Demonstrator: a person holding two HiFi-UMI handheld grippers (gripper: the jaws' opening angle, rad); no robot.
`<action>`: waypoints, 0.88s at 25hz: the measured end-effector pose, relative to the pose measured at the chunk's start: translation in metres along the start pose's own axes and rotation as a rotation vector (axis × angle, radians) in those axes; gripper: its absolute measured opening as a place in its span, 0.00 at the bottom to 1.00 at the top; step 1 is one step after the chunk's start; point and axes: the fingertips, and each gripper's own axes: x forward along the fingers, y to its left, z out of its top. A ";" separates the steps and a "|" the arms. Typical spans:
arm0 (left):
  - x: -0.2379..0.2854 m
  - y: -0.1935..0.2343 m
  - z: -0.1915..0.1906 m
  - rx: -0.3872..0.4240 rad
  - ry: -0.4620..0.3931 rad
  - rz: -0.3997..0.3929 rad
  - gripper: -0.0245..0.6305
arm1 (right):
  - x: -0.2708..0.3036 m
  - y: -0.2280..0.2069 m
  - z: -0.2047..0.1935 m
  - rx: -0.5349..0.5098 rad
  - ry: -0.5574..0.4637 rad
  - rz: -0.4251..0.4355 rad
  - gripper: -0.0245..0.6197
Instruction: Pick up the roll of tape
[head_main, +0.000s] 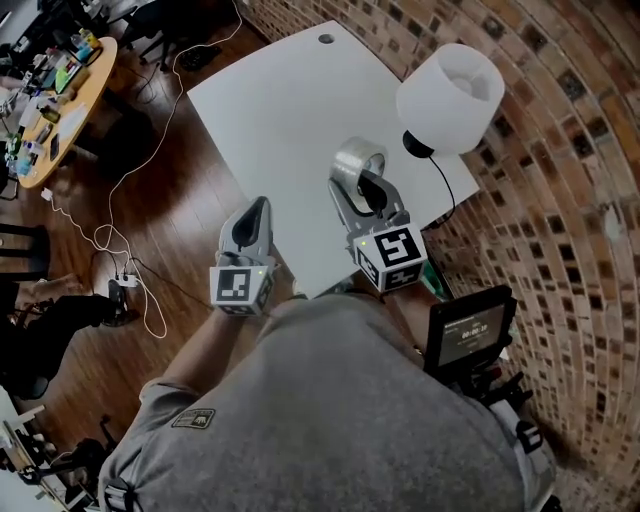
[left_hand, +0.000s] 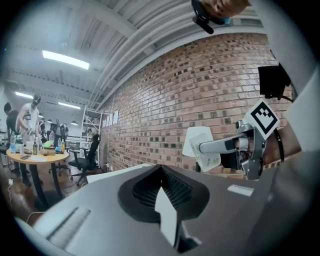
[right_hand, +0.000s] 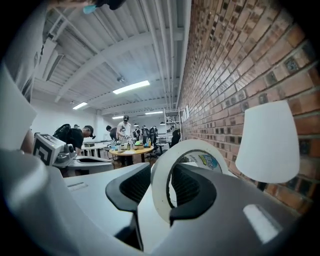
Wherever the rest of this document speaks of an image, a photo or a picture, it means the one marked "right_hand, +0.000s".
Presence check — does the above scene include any light blue face mask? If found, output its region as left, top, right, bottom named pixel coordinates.
left=82, top=4, right=98, bottom=15

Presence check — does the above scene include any metal scaffold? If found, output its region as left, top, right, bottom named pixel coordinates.
left=163, top=107, right=183, bottom=141

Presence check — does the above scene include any person's left forearm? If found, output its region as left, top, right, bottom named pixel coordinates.
left=20, top=128, right=35, bottom=156

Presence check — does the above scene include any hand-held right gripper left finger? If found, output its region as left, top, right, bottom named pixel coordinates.
left=0, top=147, right=152, bottom=256

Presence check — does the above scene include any round wooden table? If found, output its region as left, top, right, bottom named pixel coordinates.
left=108, top=144, right=155, bottom=166

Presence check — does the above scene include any person's white shirt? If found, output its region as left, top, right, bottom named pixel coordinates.
left=0, top=0, right=66, bottom=152

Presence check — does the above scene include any white roll of tape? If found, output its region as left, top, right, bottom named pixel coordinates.
left=150, top=139, right=236, bottom=225

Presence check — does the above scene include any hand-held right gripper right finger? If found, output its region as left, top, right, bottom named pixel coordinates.
left=149, top=162, right=302, bottom=256

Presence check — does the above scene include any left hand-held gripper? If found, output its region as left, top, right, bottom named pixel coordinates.
left=32, top=132, right=115, bottom=174

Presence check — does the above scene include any white lamp shade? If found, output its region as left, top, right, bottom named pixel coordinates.
left=235, top=99, right=301, bottom=184

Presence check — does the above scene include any white long table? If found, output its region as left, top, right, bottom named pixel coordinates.
left=80, top=141, right=112, bottom=159

